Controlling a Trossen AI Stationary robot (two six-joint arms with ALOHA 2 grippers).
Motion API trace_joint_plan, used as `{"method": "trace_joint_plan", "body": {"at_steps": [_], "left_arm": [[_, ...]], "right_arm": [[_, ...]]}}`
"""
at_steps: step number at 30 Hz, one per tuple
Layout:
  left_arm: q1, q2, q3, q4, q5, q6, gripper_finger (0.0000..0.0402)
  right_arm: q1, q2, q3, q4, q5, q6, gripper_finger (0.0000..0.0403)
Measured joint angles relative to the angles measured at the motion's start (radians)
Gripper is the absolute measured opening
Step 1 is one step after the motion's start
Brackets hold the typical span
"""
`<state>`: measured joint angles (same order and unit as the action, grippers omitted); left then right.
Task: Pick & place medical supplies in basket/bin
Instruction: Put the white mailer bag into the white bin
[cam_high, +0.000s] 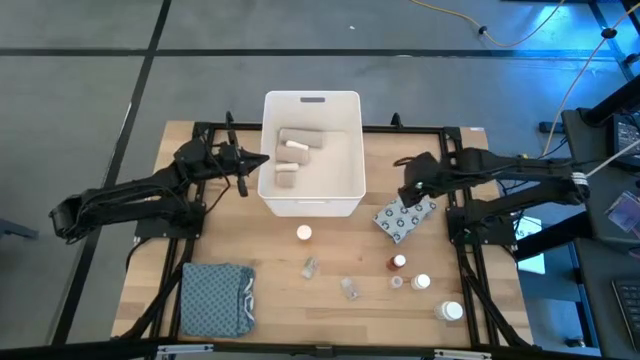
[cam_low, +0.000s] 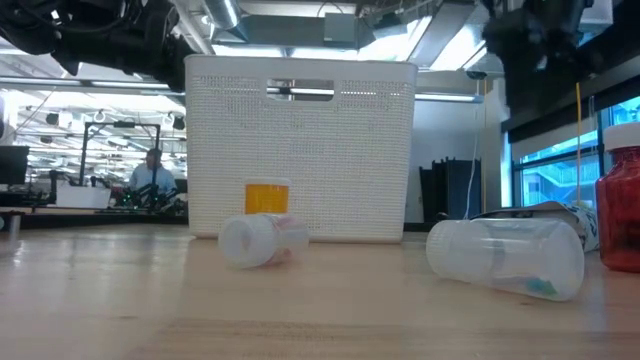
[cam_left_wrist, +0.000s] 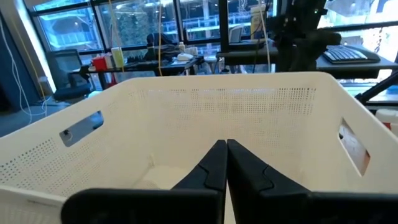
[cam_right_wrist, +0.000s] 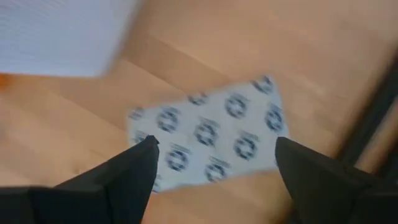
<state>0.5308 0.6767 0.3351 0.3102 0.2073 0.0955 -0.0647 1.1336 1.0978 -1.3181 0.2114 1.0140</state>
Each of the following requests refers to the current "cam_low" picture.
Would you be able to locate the packet blue print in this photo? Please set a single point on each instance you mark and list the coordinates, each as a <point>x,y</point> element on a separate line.
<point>585,225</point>

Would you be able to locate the red pill bottle white cap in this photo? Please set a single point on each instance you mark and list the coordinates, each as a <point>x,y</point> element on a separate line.
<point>622,210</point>

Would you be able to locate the clear vial pink contents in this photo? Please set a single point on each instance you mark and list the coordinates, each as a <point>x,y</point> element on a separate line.
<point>260,242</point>

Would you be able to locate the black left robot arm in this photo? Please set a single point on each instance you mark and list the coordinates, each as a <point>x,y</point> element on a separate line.
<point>75,30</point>

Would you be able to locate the white perforated plastic basket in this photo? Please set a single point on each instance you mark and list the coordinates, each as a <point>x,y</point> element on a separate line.
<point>325,160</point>

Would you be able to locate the person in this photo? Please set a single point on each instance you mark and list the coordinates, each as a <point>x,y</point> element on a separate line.
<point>152,175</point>

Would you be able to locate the black monitor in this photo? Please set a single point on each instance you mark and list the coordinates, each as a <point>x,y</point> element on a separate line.
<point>14,165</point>

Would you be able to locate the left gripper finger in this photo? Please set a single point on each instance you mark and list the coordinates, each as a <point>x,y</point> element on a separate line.
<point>181,70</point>

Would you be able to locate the clear vial teal contents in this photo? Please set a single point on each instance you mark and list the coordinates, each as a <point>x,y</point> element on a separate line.
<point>500,260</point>

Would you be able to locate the white box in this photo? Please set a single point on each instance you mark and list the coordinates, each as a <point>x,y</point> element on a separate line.
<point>82,197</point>

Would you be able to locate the black metal rig frame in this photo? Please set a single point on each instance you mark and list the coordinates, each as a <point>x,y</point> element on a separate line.
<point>122,124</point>

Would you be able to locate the black folding panels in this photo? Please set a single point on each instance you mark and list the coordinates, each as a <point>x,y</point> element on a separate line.
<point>450,190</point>

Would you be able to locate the strip light fixture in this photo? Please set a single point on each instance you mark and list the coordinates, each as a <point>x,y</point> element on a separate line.
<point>445,98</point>

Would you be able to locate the orange pill bottle white cap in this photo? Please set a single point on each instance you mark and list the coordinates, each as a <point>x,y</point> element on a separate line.
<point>266,199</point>

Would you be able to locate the dome security camera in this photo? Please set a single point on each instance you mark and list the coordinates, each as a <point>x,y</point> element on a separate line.
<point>476,75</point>

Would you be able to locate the black table frame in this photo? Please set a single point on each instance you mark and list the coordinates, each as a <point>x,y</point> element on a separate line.
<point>100,218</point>

